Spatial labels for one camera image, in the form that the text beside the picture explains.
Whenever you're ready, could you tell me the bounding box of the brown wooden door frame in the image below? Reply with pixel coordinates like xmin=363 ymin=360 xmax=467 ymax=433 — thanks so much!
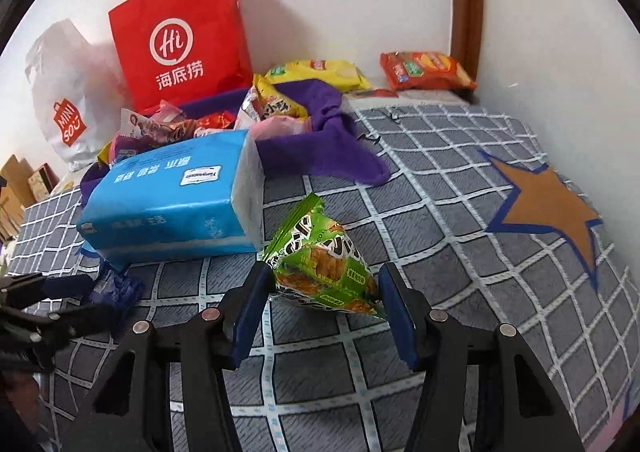
xmin=447 ymin=0 xmax=486 ymax=93

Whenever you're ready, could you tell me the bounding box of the red snack packet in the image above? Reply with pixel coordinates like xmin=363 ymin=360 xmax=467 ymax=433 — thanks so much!
xmin=195 ymin=112 xmax=236 ymax=133

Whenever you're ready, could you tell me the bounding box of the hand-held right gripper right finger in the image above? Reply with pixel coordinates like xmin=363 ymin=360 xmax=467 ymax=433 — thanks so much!
xmin=380 ymin=262 xmax=583 ymax=452

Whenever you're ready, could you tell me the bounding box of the green snack packet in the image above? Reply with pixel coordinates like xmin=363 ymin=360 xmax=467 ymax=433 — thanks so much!
xmin=262 ymin=193 xmax=388 ymax=320

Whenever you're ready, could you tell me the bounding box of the purple cloth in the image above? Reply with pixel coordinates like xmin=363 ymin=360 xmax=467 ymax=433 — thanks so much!
xmin=80 ymin=79 xmax=392 ymax=205

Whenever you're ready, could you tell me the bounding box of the yellow chips bag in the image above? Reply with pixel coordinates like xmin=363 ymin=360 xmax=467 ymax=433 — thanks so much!
xmin=264 ymin=59 xmax=372 ymax=93

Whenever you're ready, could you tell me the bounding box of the pink white snack packet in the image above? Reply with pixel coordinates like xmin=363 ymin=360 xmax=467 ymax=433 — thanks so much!
xmin=122 ymin=102 xmax=171 ymax=140

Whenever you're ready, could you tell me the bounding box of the patterned book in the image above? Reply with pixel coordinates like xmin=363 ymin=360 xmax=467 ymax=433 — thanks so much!
xmin=27 ymin=163 xmax=61 ymax=198

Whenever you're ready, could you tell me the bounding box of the orange chips bag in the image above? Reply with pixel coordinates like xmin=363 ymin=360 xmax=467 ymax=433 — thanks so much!
xmin=380 ymin=51 xmax=478 ymax=92

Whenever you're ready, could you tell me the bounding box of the red paper bag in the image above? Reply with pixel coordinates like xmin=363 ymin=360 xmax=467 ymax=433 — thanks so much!
xmin=108 ymin=0 xmax=253 ymax=114

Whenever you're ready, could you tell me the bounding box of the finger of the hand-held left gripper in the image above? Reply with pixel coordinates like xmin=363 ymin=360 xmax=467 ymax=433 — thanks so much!
xmin=0 ymin=304 xmax=117 ymax=345
xmin=0 ymin=273 xmax=96 ymax=303

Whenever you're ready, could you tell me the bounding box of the white plastic bag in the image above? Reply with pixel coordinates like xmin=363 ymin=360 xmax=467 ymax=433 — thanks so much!
xmin=25 ymin=19 xmax=133 ymax=172

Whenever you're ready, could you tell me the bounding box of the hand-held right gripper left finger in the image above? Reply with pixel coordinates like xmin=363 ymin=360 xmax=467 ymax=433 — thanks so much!
xmin=62 ymin=263 xmax=273 ymax=452

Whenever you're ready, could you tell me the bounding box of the yellow triangular snack packet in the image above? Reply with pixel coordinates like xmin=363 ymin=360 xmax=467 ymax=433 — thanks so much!
xmin=250 ymin=74 xmax=308 ymax=122

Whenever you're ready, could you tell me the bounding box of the blue tissue pack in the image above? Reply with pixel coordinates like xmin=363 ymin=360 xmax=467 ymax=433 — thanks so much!
xmin=76 ymin=129 xmax=265 ymax=269

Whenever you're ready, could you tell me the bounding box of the small blue snack packet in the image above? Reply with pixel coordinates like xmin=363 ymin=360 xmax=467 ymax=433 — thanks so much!
xmin=92 ymin=262 xmax=146 ymax=335

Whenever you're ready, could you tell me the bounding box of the wooden headboard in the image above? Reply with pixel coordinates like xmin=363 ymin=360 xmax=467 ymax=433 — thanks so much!
xmin=0 ymin=154 xmax=38 ymax=238

